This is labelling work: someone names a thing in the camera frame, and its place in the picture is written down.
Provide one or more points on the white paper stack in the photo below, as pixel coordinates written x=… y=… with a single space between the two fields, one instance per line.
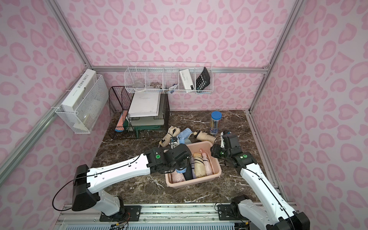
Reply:
x=145 y=105

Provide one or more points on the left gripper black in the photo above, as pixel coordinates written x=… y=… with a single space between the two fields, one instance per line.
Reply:
x=182 y=166

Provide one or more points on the beige striped umbrella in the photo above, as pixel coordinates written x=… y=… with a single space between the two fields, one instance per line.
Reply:
x=199 y=166

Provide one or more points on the black wire file rack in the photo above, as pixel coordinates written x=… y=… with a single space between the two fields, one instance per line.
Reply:
x=119 y=104

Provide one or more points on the white wire side basket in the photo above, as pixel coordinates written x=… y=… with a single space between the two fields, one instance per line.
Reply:
x=83 y=120

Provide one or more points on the aluminium front rail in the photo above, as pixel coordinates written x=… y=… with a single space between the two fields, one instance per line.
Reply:
x=182 y=216

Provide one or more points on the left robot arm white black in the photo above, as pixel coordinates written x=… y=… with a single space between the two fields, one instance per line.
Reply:
x=89 y=183

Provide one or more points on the green document tray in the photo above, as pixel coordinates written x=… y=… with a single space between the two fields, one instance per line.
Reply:
x=137 y=124

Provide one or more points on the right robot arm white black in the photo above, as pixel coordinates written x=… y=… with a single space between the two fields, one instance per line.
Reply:
x=276 y=213

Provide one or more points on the long white box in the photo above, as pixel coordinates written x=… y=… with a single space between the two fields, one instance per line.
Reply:
x=79 y=91

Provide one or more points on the black calculator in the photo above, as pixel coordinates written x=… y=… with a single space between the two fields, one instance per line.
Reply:
x=203 y=80

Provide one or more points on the cream umbrella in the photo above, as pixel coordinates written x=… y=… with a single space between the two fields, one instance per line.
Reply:
x=203 y=136
x=172 y=132

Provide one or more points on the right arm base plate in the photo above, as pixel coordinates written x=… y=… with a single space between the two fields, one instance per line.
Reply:
x=229 y=212

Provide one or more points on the pink plastic storage box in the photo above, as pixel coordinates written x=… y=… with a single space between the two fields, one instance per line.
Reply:
x=205 y=147

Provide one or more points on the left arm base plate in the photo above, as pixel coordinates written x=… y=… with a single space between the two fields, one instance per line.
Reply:
x=130 y=213

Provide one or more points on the blue lid pencil jar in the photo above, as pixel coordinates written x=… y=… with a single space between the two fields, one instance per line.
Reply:
x=214 y=123

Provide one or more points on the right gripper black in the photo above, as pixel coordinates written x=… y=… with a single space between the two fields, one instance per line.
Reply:
x=220 y=151

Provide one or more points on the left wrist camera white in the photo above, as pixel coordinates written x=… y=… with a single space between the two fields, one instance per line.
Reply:
x=173 y=142

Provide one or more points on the white wire wall basket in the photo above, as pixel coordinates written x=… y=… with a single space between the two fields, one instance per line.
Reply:
x=163 y=77

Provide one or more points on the blue umbrella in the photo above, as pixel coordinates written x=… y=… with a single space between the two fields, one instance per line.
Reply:
x=183 y=136
x=181 y=170

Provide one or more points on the small white box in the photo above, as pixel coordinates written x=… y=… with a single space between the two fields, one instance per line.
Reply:
x=186 y=80

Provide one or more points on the black umbrella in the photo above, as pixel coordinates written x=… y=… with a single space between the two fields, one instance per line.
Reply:
x=188 y=175

